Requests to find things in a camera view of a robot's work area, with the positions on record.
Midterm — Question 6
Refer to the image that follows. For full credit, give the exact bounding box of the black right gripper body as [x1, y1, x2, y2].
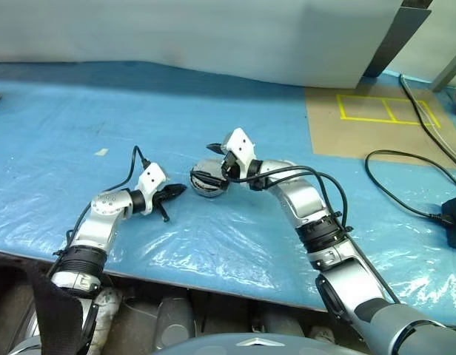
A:
[220, 150, 240, 179]

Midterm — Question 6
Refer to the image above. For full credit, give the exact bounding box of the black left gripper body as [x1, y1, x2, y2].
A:
[150, 186, 172, 224]

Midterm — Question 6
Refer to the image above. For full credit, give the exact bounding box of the silver motor stator housing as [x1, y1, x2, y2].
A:
[190, 159, 229, 200]

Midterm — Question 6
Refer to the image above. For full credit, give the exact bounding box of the blue table cover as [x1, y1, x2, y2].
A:
[0, 61, 456, 315]

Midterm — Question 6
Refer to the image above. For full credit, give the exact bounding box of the brown cardboard mat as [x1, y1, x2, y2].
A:
[304, 79, 456, 169]

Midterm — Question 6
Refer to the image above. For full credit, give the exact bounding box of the white backdrop board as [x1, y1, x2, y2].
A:
[0, 0, 405, 89]

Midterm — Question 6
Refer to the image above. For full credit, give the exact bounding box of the grey rounded shape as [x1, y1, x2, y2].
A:
[153, 295, 195, 351]

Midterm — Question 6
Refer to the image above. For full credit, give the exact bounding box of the grey robot torso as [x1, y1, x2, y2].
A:
[153, 331, 373, 355]

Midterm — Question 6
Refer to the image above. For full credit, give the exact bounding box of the black power adapter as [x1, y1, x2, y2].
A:
[440, 197, 456, 251]

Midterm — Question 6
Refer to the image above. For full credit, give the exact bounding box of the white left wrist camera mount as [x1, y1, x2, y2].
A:
[137, 162, 167, 216]

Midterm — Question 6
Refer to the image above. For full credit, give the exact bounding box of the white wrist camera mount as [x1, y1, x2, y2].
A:
[137, 162, 167, 216]
[222, 127, 256, 180]

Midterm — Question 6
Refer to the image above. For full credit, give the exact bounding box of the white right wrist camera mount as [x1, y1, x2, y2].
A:
[222, 127, 256, 180]

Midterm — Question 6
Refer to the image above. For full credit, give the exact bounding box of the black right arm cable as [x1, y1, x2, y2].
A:
[226, 166, 401, 306]

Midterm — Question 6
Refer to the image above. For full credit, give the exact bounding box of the black looped power cable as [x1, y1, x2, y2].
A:
[364, 149, 456, 223]

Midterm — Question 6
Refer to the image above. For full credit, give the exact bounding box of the black fabric strap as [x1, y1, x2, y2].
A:
[26, 263, 84, 355]

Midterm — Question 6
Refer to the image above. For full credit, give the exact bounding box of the grey cable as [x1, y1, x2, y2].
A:
[400, 77, 456, 166]

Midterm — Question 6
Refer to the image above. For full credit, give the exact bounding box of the black straight cable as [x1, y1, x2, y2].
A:
[399, 73, 456, 169]

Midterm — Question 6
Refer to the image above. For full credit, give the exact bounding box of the dark grey metal post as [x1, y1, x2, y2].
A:
[363, 0, 432, 78]

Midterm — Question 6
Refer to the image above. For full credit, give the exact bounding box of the aluminium profile post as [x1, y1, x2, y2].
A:
[430, 44, 456, 92]

